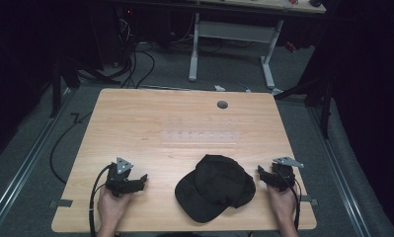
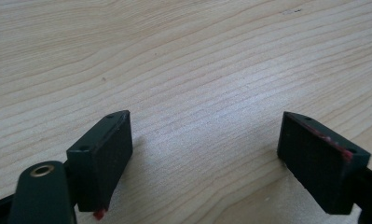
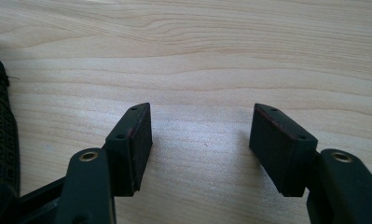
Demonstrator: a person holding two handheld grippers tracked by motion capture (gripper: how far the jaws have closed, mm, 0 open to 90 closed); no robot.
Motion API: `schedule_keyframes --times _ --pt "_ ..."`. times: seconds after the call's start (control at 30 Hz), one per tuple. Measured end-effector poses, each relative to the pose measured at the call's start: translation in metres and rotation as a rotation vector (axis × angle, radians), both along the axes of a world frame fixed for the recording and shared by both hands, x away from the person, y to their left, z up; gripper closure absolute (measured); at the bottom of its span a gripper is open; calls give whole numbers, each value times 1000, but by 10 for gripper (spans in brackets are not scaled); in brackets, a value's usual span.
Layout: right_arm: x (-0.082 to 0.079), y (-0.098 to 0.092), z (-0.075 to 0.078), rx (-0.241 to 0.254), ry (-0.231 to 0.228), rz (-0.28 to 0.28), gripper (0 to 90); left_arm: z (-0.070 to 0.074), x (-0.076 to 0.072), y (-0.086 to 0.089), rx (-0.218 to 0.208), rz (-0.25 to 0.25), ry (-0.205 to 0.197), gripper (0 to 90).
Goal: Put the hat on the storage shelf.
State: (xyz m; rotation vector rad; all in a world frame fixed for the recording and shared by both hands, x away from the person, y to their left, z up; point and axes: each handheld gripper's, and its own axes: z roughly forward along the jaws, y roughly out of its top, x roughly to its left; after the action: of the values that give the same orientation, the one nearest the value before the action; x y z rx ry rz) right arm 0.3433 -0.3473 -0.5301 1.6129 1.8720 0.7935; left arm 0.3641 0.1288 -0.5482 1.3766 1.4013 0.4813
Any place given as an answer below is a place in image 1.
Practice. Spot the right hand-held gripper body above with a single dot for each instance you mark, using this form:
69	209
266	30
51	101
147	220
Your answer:
285	174

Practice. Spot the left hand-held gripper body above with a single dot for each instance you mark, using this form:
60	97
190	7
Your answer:
118	179

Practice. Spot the person's right hand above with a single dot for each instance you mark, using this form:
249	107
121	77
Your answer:
282	204

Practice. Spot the person's left hand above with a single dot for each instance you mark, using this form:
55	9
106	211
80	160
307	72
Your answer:
110	209

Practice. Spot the grey tape piece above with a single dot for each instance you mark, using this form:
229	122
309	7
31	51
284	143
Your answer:
311	200
61	203

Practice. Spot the black baseball cap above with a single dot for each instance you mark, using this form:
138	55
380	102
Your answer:
214	187

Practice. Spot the clear plastic strip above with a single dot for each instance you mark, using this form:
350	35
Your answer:
199	136

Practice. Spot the black metal stand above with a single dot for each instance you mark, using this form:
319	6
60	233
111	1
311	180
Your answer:
323	98
58	85

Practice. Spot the white plug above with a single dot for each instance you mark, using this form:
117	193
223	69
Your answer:
219	88

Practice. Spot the light wooden desk top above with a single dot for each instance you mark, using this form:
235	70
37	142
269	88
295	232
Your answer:
267	5

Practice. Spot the metal floor rail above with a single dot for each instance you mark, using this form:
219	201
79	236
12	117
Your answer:
339	171
23	164

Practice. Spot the grey metal desk frame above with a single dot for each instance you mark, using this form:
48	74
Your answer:
234	32

